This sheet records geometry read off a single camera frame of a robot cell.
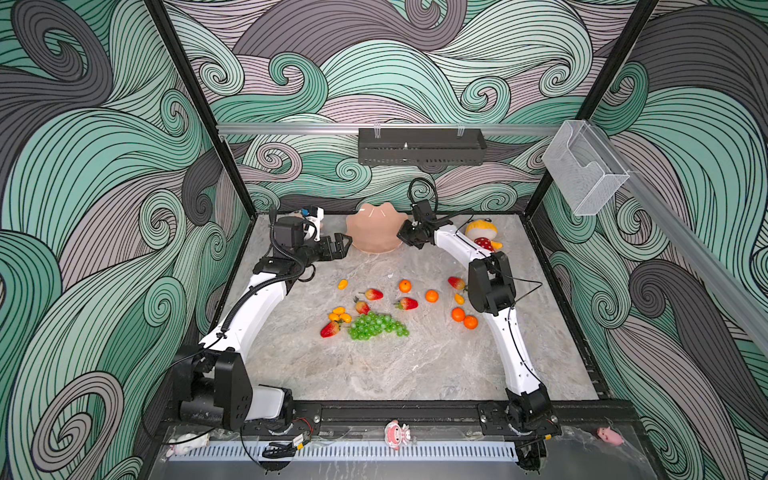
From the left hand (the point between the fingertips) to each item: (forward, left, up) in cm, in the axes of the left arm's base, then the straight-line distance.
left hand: (340, 237), depth 82 cm
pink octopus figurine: (-44, -16, -19) cm, 50 cm away
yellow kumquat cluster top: (-11, +1, -23) cm, 26 cm away
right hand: (+18, -19, -19) cm, 32 cm away
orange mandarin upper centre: (-2, -20, -22) cm, 30 cm away
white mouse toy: (-47, +34, -21) cm, 61 cm away
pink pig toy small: (-43, -67, -20) cm, 82 cm away
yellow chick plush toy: (+19, -49, -17) cm, 56 cm away
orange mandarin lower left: (-12, -36, -21) cm, 44 cm away
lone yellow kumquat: (-2, +1, -23) cm, 23 cm away
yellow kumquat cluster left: (-14, +3, -22) cm, 26 cm away
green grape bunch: (-17, -10, -19) cm, 27 cm away
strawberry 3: (-9, -20, -21) cm, 31 cm away
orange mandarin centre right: (-6, -28, -22) cm, 36 cm away
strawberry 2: (-10, -6, -22) cm, 25 cm away
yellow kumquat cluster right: (-14, -1, -22) cm, 26 cm away
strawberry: (-6, -10, -22) cm, 24 cm away
